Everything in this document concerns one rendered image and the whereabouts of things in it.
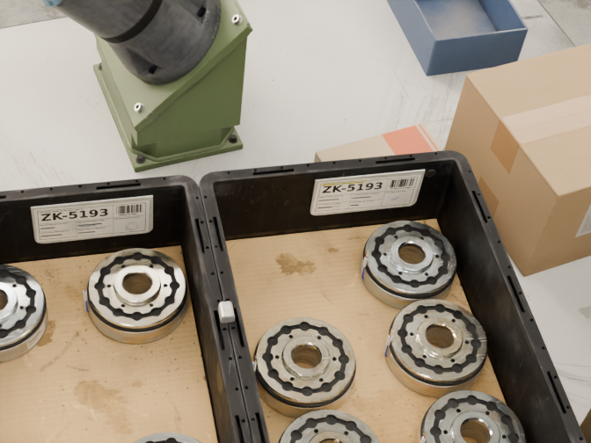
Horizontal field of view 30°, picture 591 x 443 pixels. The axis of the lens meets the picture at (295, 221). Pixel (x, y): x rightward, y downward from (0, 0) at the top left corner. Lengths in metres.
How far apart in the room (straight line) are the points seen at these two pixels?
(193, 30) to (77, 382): 0.47
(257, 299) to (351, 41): 0.61
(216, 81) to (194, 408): 0.47
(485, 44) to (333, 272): 0.56
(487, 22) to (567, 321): 0.56
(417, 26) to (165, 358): 0.74
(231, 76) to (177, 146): 0.13
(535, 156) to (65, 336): 0.59
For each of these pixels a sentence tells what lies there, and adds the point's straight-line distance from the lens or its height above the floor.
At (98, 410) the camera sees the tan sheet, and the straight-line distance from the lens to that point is 1.12.
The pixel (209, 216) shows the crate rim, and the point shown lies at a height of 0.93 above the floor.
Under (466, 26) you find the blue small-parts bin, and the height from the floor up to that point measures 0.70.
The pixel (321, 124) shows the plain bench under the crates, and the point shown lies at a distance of 1.56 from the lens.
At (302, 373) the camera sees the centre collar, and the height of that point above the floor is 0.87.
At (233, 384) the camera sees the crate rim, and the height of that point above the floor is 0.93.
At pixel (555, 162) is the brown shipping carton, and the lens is 1.36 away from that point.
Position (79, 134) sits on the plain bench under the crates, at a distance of 1.53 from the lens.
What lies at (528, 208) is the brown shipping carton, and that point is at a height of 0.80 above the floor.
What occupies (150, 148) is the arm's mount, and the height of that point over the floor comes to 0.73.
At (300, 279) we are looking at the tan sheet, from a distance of 1.21.
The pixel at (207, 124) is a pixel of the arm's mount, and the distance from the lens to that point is 1.46.
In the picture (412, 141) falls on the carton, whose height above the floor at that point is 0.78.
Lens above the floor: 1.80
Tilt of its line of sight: 50 degrees down
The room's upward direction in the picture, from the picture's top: 9 degrees clockwise
